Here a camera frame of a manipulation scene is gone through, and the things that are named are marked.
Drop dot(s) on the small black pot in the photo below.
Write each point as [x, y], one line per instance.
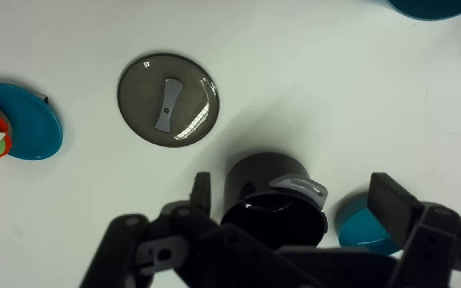
[272, 197]

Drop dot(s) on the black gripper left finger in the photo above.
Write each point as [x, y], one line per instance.
[135, 248]

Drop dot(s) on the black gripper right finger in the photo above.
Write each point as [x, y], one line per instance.
[429, 234]

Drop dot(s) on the blue frying pan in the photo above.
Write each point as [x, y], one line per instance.
[357, 227]

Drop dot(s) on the grey round pot lid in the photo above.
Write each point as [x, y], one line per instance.
[168, 99]

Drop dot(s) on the blue pot with handles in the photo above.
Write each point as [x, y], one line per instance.
[427, 10]

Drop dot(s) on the small blue plate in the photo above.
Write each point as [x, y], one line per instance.
[35, 126]

